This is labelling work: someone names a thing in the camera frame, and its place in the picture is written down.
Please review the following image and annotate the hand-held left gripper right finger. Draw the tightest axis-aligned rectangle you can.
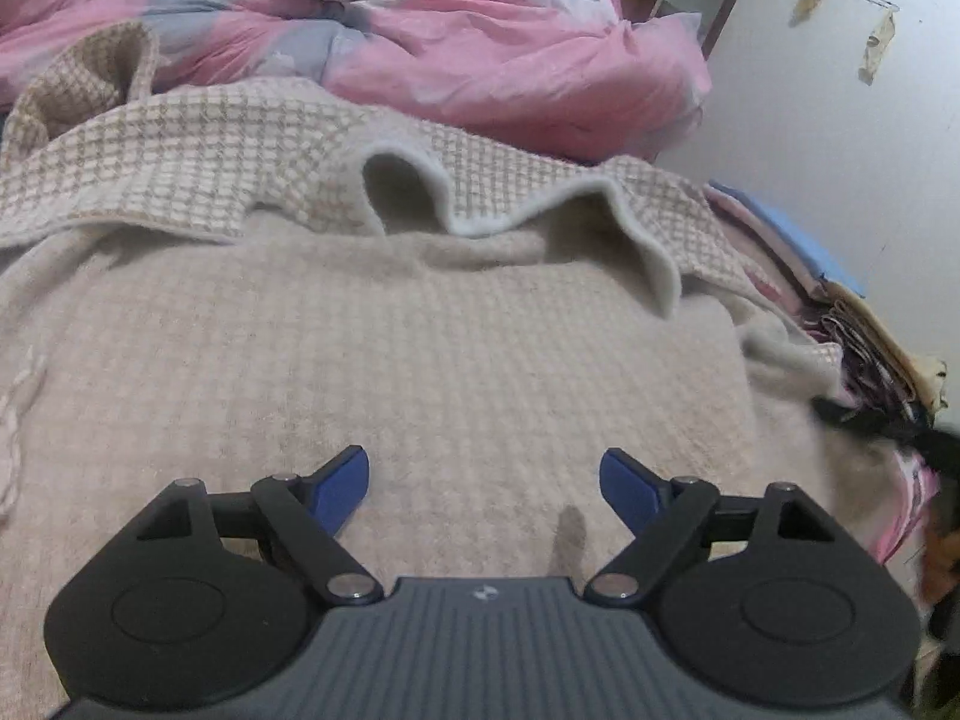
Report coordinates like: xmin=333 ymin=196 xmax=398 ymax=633
xmin=585 ymin=448 xmax=837 ymax=607

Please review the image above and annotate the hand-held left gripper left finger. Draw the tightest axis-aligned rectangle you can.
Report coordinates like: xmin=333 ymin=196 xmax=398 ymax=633
xmin=135 ymin=445 xmax=385 ymax=607

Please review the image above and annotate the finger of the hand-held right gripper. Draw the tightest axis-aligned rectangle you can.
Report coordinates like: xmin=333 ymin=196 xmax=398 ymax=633
xmin=814 ymin=397 xmax=960 ymax=477

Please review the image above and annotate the beige houndstooth coat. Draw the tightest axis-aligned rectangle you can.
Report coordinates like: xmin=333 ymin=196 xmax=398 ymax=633
xmin=0 ymin=19 xmax=938 ymax=720

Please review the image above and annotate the blue folded cloth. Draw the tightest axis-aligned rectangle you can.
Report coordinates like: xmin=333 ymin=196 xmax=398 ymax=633
xmin=709 ymin=180 xmax=867 ymax=299

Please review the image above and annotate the pink floral duvet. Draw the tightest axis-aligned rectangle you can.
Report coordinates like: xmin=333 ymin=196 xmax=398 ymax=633
xmin=0 ymin=0 xmax=713 ymax=162

